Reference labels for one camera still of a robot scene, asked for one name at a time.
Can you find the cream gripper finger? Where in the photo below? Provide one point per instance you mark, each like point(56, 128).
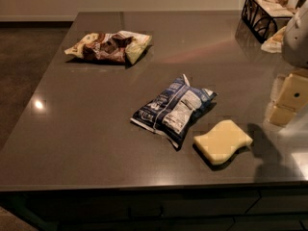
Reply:
point(294, 91)
point(279, 116)

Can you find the brown chip bag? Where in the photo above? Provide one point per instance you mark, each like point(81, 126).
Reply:
point(120, 47)

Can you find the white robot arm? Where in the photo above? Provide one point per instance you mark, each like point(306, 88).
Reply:
point(294, 48)

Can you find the blue chip bag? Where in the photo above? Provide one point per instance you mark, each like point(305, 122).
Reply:
point(174, 110)

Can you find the yellow sponge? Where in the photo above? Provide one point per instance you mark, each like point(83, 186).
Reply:
point(222, 141)

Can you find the black wire basket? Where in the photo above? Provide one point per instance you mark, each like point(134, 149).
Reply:
point(265, 17)

